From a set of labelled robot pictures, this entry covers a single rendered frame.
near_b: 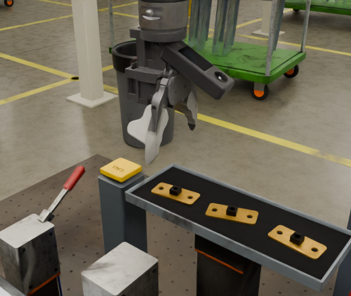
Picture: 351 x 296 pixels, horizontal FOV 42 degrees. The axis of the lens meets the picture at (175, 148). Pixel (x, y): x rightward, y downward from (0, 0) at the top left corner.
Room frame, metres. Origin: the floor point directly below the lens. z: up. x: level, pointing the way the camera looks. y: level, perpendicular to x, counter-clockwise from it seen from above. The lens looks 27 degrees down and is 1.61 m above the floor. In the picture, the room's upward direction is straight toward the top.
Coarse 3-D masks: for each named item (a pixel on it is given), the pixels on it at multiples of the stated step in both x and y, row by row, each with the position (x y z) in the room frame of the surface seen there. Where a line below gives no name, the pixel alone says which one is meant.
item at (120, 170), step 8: (120, 160) 0.82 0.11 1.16; (128, 160) 0.82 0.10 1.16; (104, 168) 0.79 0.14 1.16; (112, 168) 0.79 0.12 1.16; (120, 168) 0.79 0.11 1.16; (128, 168) 0.79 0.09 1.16; (136, 168) 0.79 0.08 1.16; (112, 176) 0.77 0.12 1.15; (120, 176) 0.76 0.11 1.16; (128, 176) 0.77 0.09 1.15
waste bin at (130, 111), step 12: (120, 48) 3.41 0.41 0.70; (132, 48) 3.50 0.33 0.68; (120, 60) 3.14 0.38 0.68; (132, 60) 3.09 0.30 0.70; (120, 72) 3.18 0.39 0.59; (120, 84) 3.20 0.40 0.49; (120, 96) 3.22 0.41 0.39; (120, 108) 3.26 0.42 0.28; (132, 108) 3.13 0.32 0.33; (144, 108) 3.11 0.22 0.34; (168, 108) 3.19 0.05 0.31; (132, 120) 3.14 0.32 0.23; (168, 120) 3.20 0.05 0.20; (168, 132) 3.20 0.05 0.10; (132, 144) 3.16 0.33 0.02; (144, 144) 3.13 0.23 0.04
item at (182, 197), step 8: (160, 184) 0.73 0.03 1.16; (168, 184) 0.73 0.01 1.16; (152, 192) 0.70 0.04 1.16; (160, 192) 0.70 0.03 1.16; (168, 192) 0.70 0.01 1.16; (176, 192) 0.69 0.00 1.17; (184, 192) 0.70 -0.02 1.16; (192, 192) 0.70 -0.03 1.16; (176, 200) 0.68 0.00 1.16; (184, 200) 0.67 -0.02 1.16; (192, 200) 0.67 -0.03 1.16
